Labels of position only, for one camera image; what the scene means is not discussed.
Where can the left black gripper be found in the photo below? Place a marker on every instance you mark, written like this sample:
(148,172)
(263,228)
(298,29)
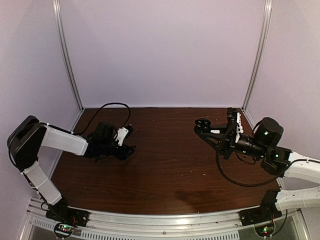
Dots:
(123,155)

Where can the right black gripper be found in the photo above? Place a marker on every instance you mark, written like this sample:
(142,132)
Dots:
(228,143)

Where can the black round cap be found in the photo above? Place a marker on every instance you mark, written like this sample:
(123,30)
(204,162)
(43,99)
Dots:
(202,125)

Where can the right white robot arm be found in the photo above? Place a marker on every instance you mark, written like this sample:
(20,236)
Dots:
(277,161)

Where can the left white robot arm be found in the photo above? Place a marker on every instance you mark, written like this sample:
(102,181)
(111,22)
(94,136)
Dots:
(26,140)

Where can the left circuit board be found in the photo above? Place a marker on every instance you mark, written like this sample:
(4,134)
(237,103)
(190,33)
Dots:
(63,230)

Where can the circuit board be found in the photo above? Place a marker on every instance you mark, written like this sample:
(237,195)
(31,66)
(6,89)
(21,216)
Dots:
(265,230)
(63,230)

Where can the right circuit board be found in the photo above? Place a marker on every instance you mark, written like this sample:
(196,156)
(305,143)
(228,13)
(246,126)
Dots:
(265,230)

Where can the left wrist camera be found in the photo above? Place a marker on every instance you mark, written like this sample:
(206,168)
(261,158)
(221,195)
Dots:
(122,134)

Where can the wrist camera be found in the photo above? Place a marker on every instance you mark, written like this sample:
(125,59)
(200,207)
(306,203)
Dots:
(122,134)
(234,121)

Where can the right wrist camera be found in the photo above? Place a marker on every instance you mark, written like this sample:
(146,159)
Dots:
(234,121)

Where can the aluminium front rail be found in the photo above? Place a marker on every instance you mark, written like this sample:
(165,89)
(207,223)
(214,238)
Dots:
(223,225)

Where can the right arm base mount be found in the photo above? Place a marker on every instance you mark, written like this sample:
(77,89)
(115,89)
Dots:
(265,212)

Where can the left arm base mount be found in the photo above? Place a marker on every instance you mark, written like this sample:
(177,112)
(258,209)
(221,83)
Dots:
(61,212)

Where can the right aluminium frame post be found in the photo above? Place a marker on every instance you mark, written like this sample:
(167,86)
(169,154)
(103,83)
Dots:
(264,31)

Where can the aluminium frame post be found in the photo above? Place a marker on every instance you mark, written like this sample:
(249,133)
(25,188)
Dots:
(65,53)
(264,31)

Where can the left aluminium frame post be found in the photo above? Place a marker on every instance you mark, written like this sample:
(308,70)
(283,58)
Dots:
(65,53)

